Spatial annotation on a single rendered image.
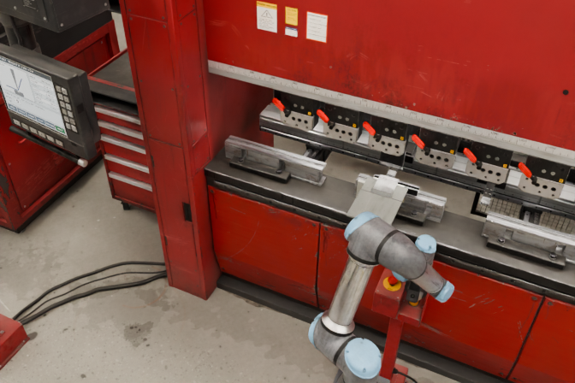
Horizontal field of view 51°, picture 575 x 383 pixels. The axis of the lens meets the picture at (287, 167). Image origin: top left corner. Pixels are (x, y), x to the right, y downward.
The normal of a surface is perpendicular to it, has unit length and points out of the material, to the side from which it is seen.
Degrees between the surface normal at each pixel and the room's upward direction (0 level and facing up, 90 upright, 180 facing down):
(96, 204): 0
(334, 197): 0
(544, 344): 90
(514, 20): 90
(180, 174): 90
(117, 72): 0
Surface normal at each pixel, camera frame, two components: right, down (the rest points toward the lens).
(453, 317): -0.43, 0.57
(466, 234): 0.01, -0.78
